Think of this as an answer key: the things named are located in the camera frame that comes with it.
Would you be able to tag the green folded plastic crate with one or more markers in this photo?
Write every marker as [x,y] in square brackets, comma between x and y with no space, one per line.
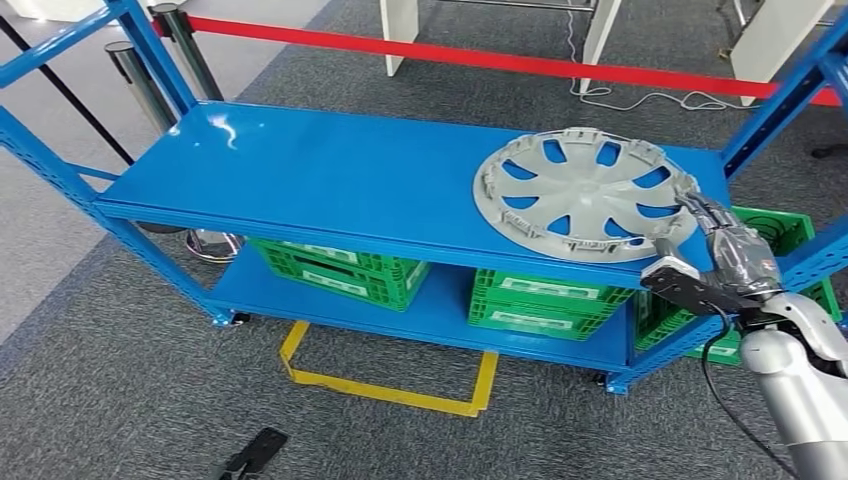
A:
[550,288]
[318,253]
[530,322]
[334,283]

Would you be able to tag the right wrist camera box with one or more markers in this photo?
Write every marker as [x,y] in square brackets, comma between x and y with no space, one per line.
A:
[682,288]

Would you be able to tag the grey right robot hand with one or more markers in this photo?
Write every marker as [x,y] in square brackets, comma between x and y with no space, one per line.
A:
[738,258]

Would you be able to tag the chrome stanchion post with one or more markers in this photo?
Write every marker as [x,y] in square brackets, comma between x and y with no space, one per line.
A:
[136,79]
[185,53]

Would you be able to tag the yellow floor tape outline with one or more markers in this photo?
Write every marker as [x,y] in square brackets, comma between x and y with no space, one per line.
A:
[391,394]

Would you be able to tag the black barrier belt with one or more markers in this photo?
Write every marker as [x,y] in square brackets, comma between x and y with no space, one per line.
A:
[66,90]

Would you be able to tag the metal table crossbar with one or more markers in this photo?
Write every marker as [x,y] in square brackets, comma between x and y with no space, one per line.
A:
[530,4]

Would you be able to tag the red barrier belt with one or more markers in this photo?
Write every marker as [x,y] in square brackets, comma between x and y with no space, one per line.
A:
[464,56]

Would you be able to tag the black chair base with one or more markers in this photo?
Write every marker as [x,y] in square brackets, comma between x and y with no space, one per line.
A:
[833,151]

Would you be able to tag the green open plastic crate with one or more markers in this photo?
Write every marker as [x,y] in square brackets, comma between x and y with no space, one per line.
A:
[805,232]

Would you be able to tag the grey plastic wheel cover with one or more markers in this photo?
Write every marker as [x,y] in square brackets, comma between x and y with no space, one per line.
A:
[583,195]

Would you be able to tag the white table leg panel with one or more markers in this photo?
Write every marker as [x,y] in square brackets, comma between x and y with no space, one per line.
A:
[396,33]
[599,40]
[772,40]

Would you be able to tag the blue metal shelf rack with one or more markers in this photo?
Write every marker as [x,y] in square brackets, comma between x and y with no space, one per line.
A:
[331,179]

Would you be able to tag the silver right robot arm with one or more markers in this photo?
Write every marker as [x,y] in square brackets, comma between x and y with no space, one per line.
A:
[795,397]

